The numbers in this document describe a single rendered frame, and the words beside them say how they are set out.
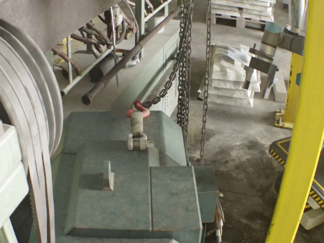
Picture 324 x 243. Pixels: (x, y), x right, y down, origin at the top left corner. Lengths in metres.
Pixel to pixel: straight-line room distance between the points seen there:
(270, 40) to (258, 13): 3.16
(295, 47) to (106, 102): 0.91
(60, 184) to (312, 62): 0.75
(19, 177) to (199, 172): 0.90
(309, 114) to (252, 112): 2.06
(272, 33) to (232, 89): 1.50
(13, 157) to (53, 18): 1.08
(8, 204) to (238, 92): 2.91
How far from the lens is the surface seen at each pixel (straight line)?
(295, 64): 2.98
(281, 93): 3.44
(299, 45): 1.93
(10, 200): 0.51
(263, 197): 2.49
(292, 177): 1.34
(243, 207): 2.40
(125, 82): 2.25
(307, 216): 2.22
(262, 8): 4.98
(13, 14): 1.32
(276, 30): 1.89
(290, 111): 3.14
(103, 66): 2.23
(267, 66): 1.86
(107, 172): 1.09
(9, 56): 0.56
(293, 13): 2.10
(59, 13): 1.57
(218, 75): 3.31
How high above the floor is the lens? 1.59
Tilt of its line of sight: 32 degrees down
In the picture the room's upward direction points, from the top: 1 degrees clockwise
